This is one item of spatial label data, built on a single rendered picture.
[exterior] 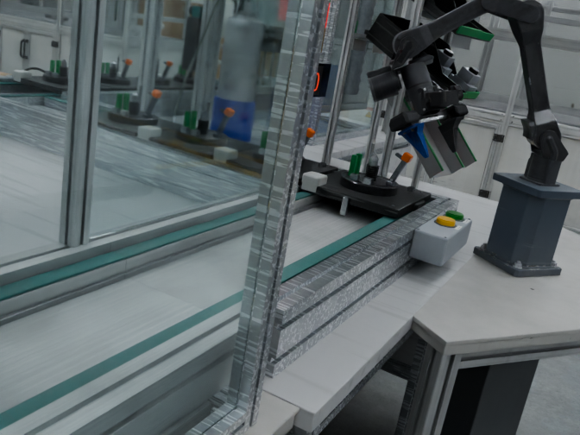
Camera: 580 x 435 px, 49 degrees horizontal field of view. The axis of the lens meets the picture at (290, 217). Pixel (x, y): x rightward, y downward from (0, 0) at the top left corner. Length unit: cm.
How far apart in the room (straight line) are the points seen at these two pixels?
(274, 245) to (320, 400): 26
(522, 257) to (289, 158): 95
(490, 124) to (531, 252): 394
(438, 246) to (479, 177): 421
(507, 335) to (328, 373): 39
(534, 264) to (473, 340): 45
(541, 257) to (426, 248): 34
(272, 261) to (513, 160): 485
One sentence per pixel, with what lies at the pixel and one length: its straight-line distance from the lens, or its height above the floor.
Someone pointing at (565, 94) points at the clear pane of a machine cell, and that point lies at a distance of 542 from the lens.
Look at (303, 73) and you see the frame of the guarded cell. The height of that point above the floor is 127.
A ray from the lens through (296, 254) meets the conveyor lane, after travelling 115.
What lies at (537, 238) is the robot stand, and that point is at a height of 95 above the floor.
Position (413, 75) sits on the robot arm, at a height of 125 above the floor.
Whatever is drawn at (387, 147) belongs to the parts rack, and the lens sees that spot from 170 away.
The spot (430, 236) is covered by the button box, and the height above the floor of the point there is 95.
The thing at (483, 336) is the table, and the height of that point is 86.
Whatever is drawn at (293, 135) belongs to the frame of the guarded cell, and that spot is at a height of 121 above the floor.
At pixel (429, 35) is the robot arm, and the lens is 142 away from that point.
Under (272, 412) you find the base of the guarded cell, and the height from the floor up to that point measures 86.
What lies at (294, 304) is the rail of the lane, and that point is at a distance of 84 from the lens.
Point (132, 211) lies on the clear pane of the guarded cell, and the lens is 47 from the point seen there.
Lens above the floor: 131
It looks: 17 degrees down
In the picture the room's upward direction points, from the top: 10 degrees clockwise
